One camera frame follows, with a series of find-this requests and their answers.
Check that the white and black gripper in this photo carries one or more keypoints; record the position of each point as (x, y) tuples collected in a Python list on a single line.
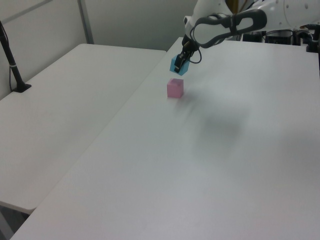
[(189, 41)]

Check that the blue cube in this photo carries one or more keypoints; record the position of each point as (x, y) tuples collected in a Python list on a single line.
[(184, 70)]

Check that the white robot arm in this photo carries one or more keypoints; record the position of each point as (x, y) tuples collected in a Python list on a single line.
[(250, 20)]

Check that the pink cube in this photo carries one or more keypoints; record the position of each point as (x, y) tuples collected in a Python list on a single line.
[(175, 88)]

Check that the black control box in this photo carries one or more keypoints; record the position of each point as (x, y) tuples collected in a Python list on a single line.
[(277, 38)]

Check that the white side table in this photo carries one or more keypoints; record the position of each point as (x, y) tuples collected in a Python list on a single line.
[(62, 105)]

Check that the black pole stand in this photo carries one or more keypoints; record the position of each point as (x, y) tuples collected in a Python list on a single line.
[(11, 62)]

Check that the grey partition post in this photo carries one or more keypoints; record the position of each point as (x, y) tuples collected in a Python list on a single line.
[(86, 21)]

